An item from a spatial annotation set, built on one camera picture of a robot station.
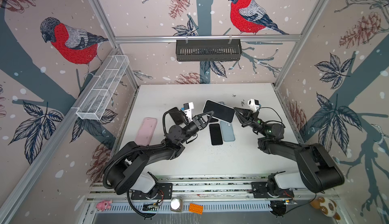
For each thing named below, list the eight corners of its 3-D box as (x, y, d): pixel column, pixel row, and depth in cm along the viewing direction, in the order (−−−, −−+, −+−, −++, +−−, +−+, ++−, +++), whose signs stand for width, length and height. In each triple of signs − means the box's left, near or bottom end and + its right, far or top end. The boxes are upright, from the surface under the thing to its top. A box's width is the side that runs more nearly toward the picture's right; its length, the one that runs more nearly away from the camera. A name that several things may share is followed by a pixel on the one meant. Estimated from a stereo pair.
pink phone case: (135, 145, 93) (132, 142, 90) (145, 119, 105) (144, 116, 102) (149, 146, 92) (147, 144, 89) (158, 121, 104) (157, 118, 101)
